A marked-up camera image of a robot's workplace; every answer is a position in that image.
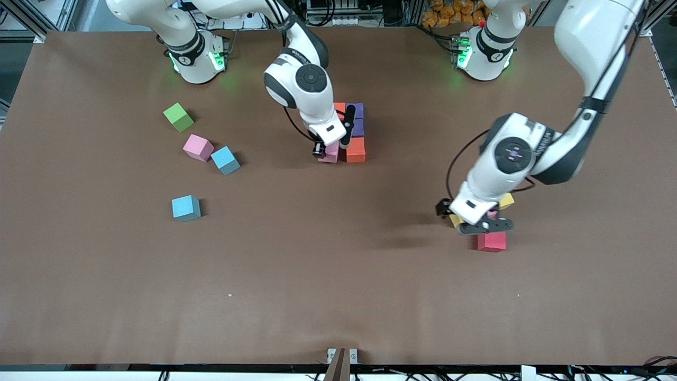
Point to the purple foam cube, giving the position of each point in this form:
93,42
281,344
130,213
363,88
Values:
359,111
360,128

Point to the green foam cube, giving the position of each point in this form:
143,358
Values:
179,117

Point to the silver metal bracket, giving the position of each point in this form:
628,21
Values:
354,353

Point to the orange foam cube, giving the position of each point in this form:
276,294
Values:
357,151
339,107

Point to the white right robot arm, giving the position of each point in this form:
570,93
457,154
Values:
198,71

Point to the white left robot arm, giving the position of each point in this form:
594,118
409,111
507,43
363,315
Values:
592,32

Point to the yellow foam cube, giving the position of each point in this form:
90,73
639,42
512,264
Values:
506,201
455,221

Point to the red foam cube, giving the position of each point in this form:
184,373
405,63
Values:
492,242

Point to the bag of orange items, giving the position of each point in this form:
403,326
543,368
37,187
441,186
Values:
449,10

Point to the cyan foam cube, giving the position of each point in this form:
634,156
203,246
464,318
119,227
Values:
185,208
225,160

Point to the white tag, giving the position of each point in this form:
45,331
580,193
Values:
528,373

